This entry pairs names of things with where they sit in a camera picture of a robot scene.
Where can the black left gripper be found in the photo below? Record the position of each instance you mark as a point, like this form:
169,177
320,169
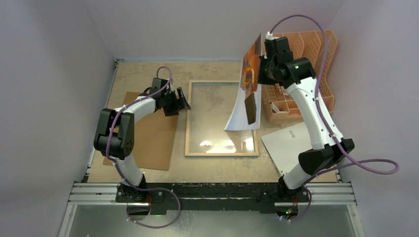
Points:
179,104

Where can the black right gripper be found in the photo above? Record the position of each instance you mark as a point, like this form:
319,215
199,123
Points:
263,70

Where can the blue wooden picture frame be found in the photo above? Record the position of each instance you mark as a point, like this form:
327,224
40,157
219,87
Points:
211,105

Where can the hot air balloon photo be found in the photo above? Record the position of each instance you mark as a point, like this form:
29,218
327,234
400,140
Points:
247,108

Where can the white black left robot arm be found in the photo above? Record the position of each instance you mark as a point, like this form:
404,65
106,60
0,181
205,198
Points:
115,130

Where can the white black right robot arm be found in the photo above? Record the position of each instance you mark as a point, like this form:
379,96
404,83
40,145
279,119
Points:
328,143

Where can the orange plastic file organizer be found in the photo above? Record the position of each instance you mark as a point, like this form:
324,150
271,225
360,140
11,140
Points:
297,58

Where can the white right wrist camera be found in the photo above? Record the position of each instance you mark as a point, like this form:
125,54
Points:
269,34

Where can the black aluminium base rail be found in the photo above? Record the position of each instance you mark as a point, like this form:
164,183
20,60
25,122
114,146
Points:
213,210

